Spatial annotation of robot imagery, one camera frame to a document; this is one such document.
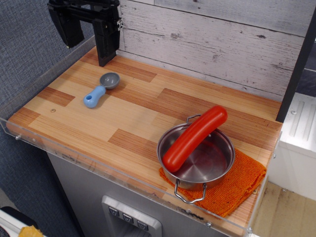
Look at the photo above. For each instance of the blue and grey toy spoon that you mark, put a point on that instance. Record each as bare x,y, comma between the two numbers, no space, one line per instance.
108,81

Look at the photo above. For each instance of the silver toy fridge cabinet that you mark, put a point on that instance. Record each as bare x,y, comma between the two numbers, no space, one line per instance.
85,189

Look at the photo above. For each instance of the black right vertical post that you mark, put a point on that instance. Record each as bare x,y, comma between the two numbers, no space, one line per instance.
298,69

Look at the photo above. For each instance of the white toy sink unit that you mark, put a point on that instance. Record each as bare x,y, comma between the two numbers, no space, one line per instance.
293,164

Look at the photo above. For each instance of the grey dispenser button panel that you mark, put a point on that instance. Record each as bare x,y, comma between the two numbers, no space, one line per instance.
126,221

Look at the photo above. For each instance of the clear acrylic guard rail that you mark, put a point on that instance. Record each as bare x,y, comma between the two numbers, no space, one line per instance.
118,138

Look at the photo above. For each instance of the steel pot with handles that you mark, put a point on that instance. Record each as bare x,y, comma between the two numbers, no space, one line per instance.
204,169

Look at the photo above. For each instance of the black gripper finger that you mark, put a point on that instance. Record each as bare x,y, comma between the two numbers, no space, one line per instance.
68,27
107,36

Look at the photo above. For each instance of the orange knitted cloth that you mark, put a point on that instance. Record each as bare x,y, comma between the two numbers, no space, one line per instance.
238,184

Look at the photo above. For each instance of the red toy sausage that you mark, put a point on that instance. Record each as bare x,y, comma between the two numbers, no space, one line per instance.
180,150

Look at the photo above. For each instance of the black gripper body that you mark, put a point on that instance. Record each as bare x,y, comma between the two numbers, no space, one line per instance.
89,10

